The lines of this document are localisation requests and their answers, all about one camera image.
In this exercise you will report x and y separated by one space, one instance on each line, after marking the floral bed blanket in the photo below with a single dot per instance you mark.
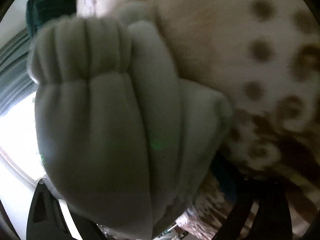
264 55

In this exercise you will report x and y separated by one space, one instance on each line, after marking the light green fleece pants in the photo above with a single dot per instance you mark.
123 138

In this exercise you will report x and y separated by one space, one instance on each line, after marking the dark teal velvet quilt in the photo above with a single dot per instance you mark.
39 12

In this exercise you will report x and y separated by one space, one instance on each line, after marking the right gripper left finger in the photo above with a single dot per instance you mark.
46 220

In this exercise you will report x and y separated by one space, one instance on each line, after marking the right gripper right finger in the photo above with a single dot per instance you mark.
273 219

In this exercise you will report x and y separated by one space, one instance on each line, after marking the right grey-blue curtain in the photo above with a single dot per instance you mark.
15 82

